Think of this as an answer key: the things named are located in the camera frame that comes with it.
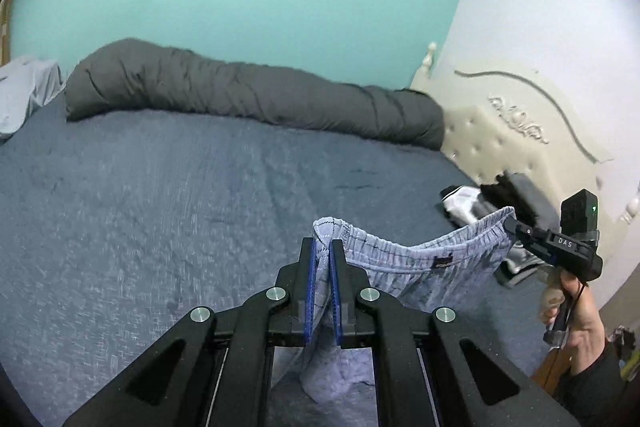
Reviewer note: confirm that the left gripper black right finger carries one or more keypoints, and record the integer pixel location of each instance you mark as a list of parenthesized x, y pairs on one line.
[(431, 368)]

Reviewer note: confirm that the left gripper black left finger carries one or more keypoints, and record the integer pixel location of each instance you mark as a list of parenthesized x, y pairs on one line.
[(212, 368)]

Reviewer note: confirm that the blue plaid boxer shorts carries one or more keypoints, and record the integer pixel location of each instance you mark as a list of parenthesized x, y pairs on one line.
[(441, 272)]

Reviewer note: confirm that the person's right hand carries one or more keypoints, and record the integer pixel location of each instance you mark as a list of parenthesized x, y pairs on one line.
[(586, 340)]

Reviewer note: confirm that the cream tufted headboard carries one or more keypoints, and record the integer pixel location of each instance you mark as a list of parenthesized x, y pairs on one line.
[(500, 116)]

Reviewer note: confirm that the blue patterned bed sheet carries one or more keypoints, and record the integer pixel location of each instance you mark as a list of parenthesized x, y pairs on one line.
[(113, 227)]

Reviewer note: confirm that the dark grey rolled duvet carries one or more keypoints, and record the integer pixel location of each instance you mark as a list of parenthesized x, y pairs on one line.
[(131, 74)]

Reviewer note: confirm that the light grey pillow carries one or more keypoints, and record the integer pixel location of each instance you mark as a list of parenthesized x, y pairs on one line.
[(27, 84)]

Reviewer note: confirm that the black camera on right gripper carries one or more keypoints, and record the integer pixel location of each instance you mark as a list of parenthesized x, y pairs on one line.
[(579, 213)]

